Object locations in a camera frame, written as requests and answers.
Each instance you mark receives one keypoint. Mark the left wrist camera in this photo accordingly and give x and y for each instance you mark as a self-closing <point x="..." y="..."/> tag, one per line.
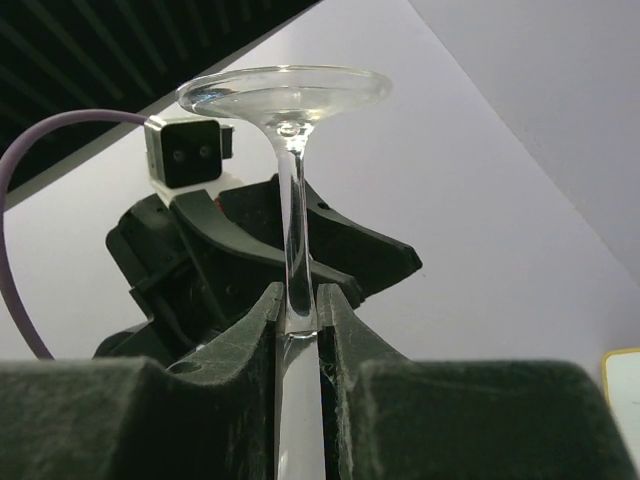
<point x="185" y="152"/>

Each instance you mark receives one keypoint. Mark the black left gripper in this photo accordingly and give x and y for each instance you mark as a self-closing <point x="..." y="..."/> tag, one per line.
<point x="191" y="271"/>

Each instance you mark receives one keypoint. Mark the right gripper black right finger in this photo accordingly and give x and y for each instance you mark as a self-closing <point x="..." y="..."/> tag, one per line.
<point x="388" y="417"/>

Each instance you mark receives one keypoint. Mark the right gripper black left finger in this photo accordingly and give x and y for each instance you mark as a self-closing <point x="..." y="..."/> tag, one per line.
<point x="209" y="416"/>

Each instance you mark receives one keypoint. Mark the small framed whiteboard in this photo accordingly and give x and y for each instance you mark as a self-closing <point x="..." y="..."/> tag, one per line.
<point x="620" y="369"/>

